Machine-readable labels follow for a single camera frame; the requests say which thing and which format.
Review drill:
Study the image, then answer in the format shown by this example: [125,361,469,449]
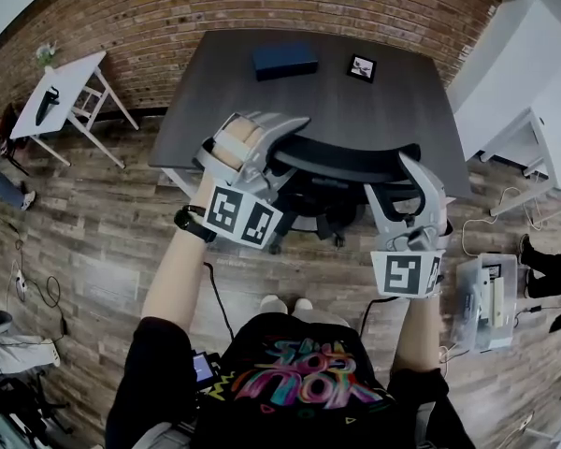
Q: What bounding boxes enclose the small screen device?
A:
[191,351,222,386]

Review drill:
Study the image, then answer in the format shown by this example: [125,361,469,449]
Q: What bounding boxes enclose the small white table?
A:
[8,50,141,171]

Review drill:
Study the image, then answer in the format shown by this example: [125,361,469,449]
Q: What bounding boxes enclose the person's right forearm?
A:
[391,295,444,374]

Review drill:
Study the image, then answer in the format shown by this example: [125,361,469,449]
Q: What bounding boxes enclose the small black framed picture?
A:
[345,52,379,85]

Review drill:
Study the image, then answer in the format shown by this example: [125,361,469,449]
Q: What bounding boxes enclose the dark wooden desk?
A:
[148,28,474,201]

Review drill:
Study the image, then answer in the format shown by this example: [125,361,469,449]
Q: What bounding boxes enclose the small potted plant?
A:
[34,39,60,70]

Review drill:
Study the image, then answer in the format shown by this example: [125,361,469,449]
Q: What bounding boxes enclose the clear plastic container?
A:
[450,252,520,355]

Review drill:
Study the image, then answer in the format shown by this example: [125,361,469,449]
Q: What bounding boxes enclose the person's left forearm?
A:
[139,175,217,345]

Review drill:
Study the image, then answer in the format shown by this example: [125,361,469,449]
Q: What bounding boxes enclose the white floor cable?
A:
[461,185,546,257]

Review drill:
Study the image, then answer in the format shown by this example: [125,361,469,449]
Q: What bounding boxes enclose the black printed T-shirt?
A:
[104,311,479,449]

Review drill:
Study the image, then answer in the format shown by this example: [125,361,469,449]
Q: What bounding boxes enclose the person's leg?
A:
[258,294,290,320]
[292,297,352,329]

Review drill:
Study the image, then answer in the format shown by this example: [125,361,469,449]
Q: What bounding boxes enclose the black office chair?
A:
[266,133,427,255]

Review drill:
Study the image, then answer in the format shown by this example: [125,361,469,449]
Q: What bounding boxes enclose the black floor cable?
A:
[13,236,70,337]

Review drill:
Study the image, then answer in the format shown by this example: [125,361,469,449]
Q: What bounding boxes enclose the black smartwatch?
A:
[173,212,219,244]

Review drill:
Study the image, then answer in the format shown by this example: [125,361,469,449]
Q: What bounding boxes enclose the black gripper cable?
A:
[358,296,399,337]
[202,261,237,341]

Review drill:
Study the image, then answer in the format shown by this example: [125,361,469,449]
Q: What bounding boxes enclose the black swivel chair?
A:
[0,370,72,442]

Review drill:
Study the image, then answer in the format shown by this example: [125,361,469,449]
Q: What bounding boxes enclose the person's left hand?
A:
[212,121,263,173]

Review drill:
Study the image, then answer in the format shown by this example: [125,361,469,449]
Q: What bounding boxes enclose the white desk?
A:
[477,104,561,232]

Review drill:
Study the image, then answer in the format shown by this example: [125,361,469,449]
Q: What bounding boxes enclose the dark blue box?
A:
[252,39,320,82]

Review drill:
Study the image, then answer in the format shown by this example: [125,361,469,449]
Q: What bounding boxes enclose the person's left leg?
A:
[258,294,290,320]

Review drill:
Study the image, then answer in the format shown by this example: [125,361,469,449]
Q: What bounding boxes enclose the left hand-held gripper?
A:
[192,109,312,251]

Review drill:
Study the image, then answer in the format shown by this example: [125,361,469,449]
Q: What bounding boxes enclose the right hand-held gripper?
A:
[363,150,456,298]

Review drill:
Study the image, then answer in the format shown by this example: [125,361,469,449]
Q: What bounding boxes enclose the white power strip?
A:
[12,268,30,297]

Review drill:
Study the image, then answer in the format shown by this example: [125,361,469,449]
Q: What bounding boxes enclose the black handheld device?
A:
[34,85,62,127]

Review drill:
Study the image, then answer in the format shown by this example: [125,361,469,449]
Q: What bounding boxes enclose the person's right leg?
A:
[292,297,352,329]

